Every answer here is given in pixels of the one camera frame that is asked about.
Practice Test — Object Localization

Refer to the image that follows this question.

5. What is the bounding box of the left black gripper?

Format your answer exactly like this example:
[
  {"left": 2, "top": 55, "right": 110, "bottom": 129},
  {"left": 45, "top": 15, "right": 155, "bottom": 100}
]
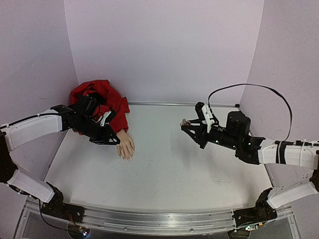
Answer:
[{"left": 73, "top": 116, "right": 121, "bottom": 145}]

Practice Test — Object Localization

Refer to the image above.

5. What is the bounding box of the nail polish glass bottle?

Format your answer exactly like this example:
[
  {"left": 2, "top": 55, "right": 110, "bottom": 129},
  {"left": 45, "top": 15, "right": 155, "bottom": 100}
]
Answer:
[{"left": 180, "top": 119, "right": 191, "bottom": 126}]

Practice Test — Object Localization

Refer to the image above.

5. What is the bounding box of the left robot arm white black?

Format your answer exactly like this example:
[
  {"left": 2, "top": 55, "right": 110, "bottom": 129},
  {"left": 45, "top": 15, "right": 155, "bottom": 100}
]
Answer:
[{"left": 0, "top": 96, "right": 120, "bottom": 223}]

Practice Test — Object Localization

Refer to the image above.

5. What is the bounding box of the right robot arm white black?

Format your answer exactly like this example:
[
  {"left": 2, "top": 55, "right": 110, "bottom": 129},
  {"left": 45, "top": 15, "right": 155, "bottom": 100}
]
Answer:
[{"left": 180, "top": 110, "right": 319, "bottom": 229}]

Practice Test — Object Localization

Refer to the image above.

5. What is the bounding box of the mannequin hand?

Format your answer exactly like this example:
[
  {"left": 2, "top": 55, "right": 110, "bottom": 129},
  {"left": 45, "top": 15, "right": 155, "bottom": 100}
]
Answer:
[{"left": 116, "top": 130, "right": 135, "bottom": 161}]

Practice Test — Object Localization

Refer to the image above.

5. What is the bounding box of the red cloth jacket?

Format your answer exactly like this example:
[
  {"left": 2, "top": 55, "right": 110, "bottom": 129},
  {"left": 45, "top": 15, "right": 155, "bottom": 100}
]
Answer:
[{"left": 70, "top": 80, "right": 130, "bottom": 133}]

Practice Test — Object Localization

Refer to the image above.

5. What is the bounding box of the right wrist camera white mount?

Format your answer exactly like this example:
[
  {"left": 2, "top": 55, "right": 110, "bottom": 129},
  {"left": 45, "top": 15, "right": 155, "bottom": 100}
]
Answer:
[{"left": 195, "top": 102, "right": 219, "bottom": 133}]

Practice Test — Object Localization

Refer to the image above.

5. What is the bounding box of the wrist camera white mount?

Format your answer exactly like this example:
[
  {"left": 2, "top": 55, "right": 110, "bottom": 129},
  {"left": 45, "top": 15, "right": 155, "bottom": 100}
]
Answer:
[
  {"left": 195, "top": 102, "right": 219, "bottom": 133},
  {"left": 97, "top": 110, "right": 116, "bottom": 126}
]

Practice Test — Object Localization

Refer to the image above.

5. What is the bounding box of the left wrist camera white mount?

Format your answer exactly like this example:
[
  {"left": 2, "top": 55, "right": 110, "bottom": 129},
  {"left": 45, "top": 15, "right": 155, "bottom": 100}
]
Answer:
[{"left": 97, "top": 110, "right": 116, "bottom": 126}]

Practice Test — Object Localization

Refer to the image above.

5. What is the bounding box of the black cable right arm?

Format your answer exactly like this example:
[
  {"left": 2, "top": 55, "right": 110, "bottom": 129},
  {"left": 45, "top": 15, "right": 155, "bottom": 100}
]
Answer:
[{"left": 208, "top": 83, "right": 293, "bottom": 142}]

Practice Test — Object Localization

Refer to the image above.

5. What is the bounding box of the aluminium front rail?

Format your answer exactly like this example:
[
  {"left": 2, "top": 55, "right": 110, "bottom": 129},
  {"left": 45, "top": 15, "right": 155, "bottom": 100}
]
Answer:
[{"left": 14, "top": 199, "right": 301, "bottom": 239}]

